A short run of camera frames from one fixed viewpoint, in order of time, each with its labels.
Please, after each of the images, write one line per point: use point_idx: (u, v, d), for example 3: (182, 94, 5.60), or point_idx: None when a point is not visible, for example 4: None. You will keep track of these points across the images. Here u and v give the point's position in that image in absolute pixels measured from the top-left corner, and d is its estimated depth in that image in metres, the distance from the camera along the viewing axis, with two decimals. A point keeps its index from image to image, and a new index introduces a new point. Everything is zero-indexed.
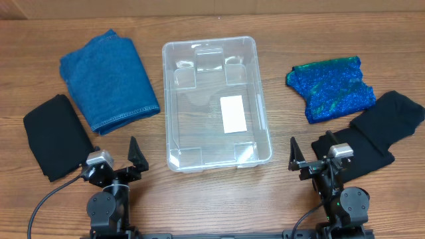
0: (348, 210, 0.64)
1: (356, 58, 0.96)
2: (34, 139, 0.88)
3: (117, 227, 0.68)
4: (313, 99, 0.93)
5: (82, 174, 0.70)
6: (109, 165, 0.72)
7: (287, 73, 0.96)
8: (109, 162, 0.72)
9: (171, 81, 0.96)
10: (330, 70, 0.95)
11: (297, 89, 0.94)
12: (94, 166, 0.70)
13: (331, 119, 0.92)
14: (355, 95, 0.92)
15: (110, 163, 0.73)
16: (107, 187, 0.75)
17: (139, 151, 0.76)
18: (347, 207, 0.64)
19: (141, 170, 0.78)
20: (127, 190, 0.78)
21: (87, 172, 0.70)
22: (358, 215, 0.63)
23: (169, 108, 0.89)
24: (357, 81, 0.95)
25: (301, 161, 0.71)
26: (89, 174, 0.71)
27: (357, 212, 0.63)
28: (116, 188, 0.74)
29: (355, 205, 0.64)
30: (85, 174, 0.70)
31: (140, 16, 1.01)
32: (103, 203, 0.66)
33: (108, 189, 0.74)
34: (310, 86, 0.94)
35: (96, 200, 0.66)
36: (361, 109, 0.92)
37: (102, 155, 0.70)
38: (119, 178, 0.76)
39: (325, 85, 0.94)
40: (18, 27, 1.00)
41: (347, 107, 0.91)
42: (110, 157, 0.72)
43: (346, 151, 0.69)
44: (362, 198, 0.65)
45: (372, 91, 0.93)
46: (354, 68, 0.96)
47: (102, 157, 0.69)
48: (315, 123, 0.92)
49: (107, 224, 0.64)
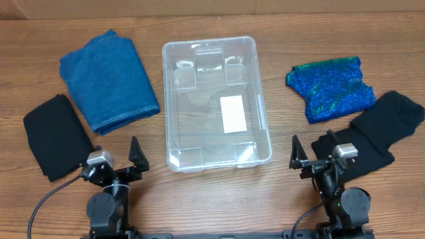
0: (349, 210, 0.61)
1: (356, 58, 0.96)
2: (36, 139, 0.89)
3: (117, 227, 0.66)
4: (313, 99, 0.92)
5: (82, 174, 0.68)
6: (110, 165, 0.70)
7: (287, 73, 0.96)
8: (110, 162, 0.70)
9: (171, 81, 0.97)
10: (330, 70, 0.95)
11: (297, 89, 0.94)
12: (95, 167, 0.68)
13: (331, 119, 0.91)
14: (355, 95, 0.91)
15: (111, 164, 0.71)
16: (107, 187, 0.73)
17: (140, 151, 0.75)
18: (348, 208, 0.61)
19: (141, 170, 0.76)
20: (127, 191, 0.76)
21: (87, 172, 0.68)
22: (358, 217, 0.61)
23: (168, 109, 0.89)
24: (357, 80, 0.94)
25: (303, 160, 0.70)
26: (89, 174, 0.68)
27: (358, 214, 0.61)
28: (116, 188, 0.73)
29: (356, 206, 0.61)
30: (85, 174, 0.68)
31: (141, 17, 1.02)
32: (103, 203, 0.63)
33: (108, 189, 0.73)
34: (310, 86, 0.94)
35: (95, 201, 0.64)
36: (361, 109, 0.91)
37: (102, 155, 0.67)
38: (119, 178, 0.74)
39: (325, 85, 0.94)
40: (21, 28, 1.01)
41: (348, 107, 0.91)
42: (110, 157, 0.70)
43: (350, 151, 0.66)
44: (364, 200, 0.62)
45: (372, 91, 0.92)
46: (354, 68, 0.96)
47: (102, 158, 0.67)
48: (315, 123, 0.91)
49: (107, 225, 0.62)
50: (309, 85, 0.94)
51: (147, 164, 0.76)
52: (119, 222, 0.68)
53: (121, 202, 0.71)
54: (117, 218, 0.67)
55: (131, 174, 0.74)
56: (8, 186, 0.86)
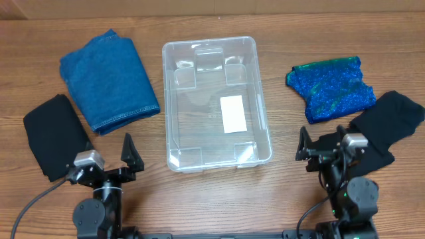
0: (356, 200, 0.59)
1: (356, 58, 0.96)
2: (36, 139, 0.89)
3: (107, 236, 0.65)
4: (313, 99, 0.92)
5: (69, 178, 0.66)
6: (99, 166, 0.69)
7: (287, 73, 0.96)
8: (99, 162, 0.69)
9: (171, 81, 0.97)
10: (330, 70, 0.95)
11: (297, 89, 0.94)
12: (83, 168, 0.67)
13: (331, 119, 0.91)
14: (355, 95, 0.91)
15: (101, 166, 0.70)
16: (98, 190, 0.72)
17: (134, 149, 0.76)
18: (355, 197, 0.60)
19: (135, 171, 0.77)
20: (120, 194, 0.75)
21: (74, 175, 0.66)
22: (366, 207, 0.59)
23: (168, 109, 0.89)
24: (357, 81, 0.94)
25: (310, 149, 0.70)
26: (77, 177, 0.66)
27: (365, 203, 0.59)
28: (107, 192, 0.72)
29: (363, 196, 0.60)
30: (73, 178, 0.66)
31: (141, 17, 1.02)
32: (91, 210, 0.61)
33: (98, 192, 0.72)
34: (310, 86, 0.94)
35: (82, 208, 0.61)
36: (361, 109, 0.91)
37: (91, 157, 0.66)
38: (111, 180, 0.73)
39: (325, 85, 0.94)
40: (20, 28, 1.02)
41: (347, 107, 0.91)
42: (99, 158, 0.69)
43: (360, 141, 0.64)
44: (371, 188, 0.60)
45: (372, 91, 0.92)
46: (354, 68, 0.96)
47: (90, 159, 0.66)
48: (315, 123, 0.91)
49: (95, 235, 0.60)
50: (309, 85, 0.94)
51: (140, 162, 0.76)
52: (110, 229, 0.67)
53: (112, 206, 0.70)
54: (107, 226, 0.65)
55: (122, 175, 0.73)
56: (8, 187, 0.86)
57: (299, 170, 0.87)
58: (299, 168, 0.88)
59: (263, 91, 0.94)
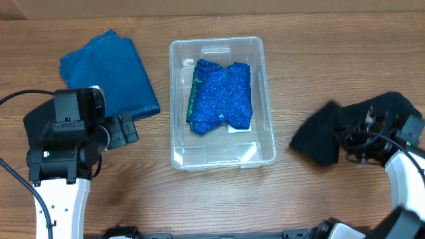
0: None
1: (201, 62, 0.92)
2: (34, 130, 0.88)
3: (81, 117, 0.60)
4: (198, 124, 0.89)
5: (87, 87, 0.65)
6: (101, 99, 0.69)
7: (191, 128, 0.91)
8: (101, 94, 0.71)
9: (177, 79, 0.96)
10: (204, 96, 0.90)
11: (200, 119, 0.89)
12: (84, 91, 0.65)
13: (236, 123, 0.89)
14: (240, 101, 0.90)
15: (102, 101, 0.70)
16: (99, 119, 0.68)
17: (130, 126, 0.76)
18: None
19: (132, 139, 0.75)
20: (107, 139, 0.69)
21: (91, 89, 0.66)
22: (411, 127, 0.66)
23: (174, 106, 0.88)
24: (233, 103, 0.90)
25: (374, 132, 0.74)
26: (90, 91, 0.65)
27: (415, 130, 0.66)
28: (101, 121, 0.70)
29: None
30: (87, 89, 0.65)
31: (141, 16, 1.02)
32: (89, 90, 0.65)
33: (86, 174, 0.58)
34: (208, 111, 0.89)
35: (92, 89, 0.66)
36: (241, 117, 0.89)
37: (97, 87, 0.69)
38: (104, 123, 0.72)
39: (208, 103, 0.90)
40: (19, 27, 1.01)
41: (238, 103, 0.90)
42: (102, 94, 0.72)
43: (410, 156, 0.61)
44: None
45: (242, 106, 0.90)
46: (214, 96, 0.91)
47: (97, 87, 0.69)
48: (240, 127, 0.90)
49: (77, 93, 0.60)
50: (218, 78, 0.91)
51: (134, 126, 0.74)
52: (89, 121, 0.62)
53: (97, 121, 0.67)
54: (87, 111, 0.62)
55: (110, 130, 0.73)
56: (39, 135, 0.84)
57: (299, 170, 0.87)
58: (299, 168, 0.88)
59: (269, 93, 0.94)
